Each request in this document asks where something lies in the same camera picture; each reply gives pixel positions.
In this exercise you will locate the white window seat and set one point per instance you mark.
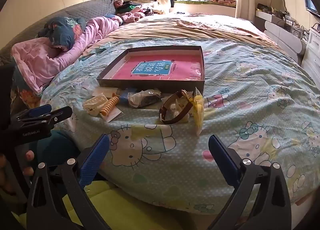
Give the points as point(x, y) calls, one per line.
point(200, 9)

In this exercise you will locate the blue packet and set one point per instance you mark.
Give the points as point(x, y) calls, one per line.
point(124, 99)

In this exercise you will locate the black flat television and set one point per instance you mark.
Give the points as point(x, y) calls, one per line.
point(311, 4)

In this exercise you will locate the white drawer cabinet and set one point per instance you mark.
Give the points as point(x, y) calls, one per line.
point(312, 52)

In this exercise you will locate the pink book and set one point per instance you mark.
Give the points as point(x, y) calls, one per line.
point(180, 67)

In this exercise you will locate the tan bed sheet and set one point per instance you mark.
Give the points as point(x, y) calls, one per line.
point(162, 30)

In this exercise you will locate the light floral cloth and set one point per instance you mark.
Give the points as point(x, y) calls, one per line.
point(200, 24)

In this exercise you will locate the vanity mirror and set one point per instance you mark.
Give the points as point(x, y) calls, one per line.
point(278, 1)

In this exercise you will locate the clutter of vanity items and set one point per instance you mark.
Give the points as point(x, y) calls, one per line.
point(287, 19)

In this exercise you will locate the pink fluffy cloth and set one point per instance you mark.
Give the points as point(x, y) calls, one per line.
point(132, 17)

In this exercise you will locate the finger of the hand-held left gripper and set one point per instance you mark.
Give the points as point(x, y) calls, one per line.
point(37, 111)
point(58, 115)

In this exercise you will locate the dark cardboard box tray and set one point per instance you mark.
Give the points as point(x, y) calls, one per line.
point(150, 89)

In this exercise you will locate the cream hair claw clip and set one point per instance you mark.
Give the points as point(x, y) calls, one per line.
point(93, 105)

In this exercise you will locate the yellow-green garment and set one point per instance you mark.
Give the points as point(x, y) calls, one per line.
point(120, 210)

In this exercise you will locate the dark blue floral garment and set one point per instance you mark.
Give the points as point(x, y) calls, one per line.
point(65, 32)

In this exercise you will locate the clear earring stud pouch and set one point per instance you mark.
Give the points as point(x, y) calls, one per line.
point(115, 116)

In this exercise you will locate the white vanity desk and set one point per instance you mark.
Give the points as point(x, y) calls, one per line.
point(282, 35)

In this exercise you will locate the person's left hand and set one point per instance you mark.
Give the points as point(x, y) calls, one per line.
point(29, 155)

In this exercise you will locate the clear bag with dark ornaments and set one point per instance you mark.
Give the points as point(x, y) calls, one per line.
point(143, 100)

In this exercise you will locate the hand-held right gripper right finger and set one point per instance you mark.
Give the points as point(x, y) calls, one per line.
point(223, 162)

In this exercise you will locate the pile of clothes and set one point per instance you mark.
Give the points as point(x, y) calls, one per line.
point(140, 8)

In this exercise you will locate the teal garment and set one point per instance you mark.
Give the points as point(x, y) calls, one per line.
point(58, 145)

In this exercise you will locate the grey quilted headboard cushion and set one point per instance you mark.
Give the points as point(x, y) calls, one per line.
point(95, 8)

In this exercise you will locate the blond doll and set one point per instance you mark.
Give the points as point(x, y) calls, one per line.
point(118, 3)

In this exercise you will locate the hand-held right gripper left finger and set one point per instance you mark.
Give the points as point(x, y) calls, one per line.
point(96, 161)

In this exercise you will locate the cartoon cat printed blanket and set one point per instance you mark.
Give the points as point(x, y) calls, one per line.
point(250, 95)

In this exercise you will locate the tan paper card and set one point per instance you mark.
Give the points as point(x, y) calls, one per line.
point(105, 92)

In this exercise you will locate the pearl earrings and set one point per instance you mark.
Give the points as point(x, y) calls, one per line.
point(175, 110)

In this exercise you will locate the pink quilt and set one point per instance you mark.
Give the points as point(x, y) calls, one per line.
point(42, 62)

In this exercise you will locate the yellow plastic bag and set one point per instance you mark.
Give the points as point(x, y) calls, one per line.
point(198, 110)

